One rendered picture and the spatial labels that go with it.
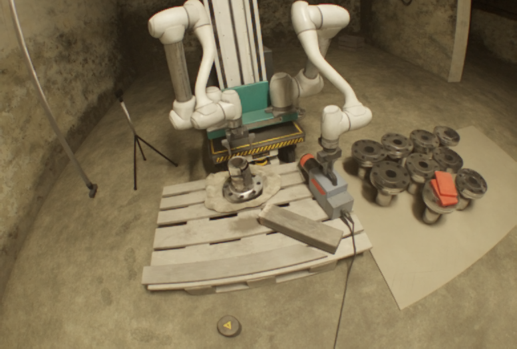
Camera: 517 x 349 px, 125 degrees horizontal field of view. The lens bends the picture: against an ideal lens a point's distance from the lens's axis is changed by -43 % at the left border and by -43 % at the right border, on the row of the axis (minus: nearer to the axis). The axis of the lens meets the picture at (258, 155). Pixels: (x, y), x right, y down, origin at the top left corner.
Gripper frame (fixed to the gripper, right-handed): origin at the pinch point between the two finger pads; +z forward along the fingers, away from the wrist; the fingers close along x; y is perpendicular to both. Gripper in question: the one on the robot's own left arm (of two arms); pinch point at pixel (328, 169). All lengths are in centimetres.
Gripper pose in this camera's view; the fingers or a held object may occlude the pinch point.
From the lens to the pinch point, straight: 134.3
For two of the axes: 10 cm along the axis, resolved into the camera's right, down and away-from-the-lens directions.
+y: 3.2, 5.4, -7.8
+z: 1.2, 7.9, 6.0
